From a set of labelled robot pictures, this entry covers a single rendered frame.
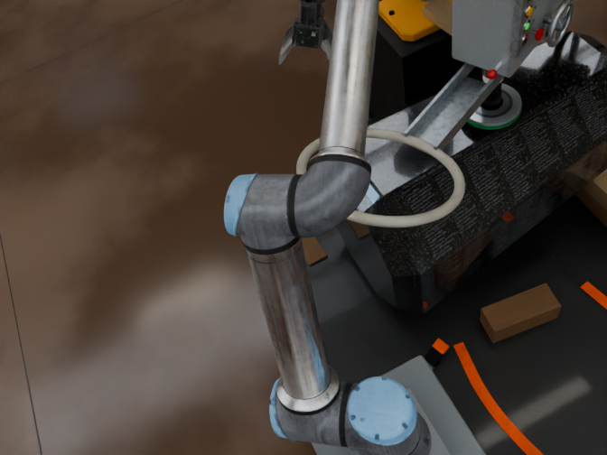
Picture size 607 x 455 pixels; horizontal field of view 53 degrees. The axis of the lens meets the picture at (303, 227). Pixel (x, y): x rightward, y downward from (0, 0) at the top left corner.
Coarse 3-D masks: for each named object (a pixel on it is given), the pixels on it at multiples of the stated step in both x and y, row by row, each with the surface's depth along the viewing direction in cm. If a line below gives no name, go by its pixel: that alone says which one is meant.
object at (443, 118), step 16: (464, 64) 206; (464, 80) 207; (496, 80) 202; (448, 96) 205; (464, 96) 203; (480, 96) 196; (432, 112) 200; (448, 112) 200; (464, 112) 193; (416, 128) 197; (432, 128) 198; (448, 128) 191
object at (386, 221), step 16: (368, 128) 196; (416, 144) 192; (432, 144) 190; (304, 160) 179; (448, 160) 184; (448, 208) 165; (368, 224) 160; (384, 224) 160; (400, 224) 160; (416, 224) 161
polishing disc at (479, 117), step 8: (504, 88) 228; (512, 88) 227; (504, 96) 226; (512, 96) 225; (504, 104) 224; (512, 104) 223; (520, 104) 222; (480, 112) 224; (488, 112) 223; (496, 112) 222; (504, 112) 221; (512, 112) 221; (472, 120) 223; (480, 120) 222; (488, 120) 221; (496, 120) 220; (504, 120) 219
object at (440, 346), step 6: (438, 342) 261; (432, 348) 261; (438, 348) 260; (444, 348) 259; (426, 354) 261; (432, 354) 260; (438, 354) 259; (426, 360) 260; (432, 360) 259; (432, 366) 258
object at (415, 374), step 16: (400, 368) 178; (416, 368) 177; (416, 384) 174; (432, 384) 173; (432, 400) 171; (448, 400) 170; (432, 416) 168; (448, 416) 168; (448, 432) 165; (464, 432) 164; (320, 448) 169; (336, 448) 169; (448, 448) 163; (464, 448) 162; (480, 448) 162
